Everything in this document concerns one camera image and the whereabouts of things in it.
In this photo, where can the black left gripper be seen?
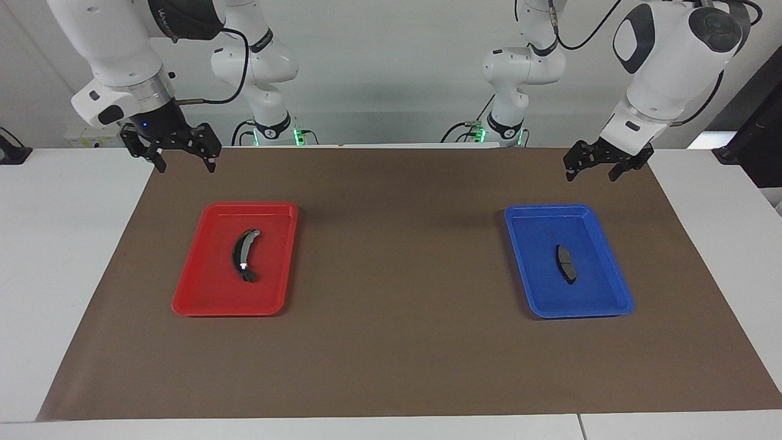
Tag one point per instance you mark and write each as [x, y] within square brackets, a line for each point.
[611, 153]

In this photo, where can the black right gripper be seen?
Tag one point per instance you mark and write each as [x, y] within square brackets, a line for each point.
[162, 125]

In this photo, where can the small dark brake pad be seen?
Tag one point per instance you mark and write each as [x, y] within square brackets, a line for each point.
[566, 264]

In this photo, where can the long curved brake pad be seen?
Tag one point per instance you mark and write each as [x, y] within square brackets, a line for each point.
[238, 250]

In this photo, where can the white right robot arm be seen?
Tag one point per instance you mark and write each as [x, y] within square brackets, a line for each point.
[116, 43]

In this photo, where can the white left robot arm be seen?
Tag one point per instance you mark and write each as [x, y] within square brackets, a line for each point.
[666, 61]

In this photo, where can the white box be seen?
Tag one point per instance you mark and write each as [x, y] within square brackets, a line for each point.
[91, 137]

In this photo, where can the blue plastic tray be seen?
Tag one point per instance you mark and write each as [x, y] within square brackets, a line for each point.
[550, 287]

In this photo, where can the red plastic tray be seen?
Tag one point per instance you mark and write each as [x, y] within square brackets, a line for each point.
[201, 287]

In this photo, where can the large black stand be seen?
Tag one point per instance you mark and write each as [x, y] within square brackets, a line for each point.
[757, 134]

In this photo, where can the brown table mat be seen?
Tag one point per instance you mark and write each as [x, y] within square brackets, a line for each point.
[397, 342]

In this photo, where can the small black clamp mount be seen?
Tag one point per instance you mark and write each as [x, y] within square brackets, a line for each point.
[12, 153]

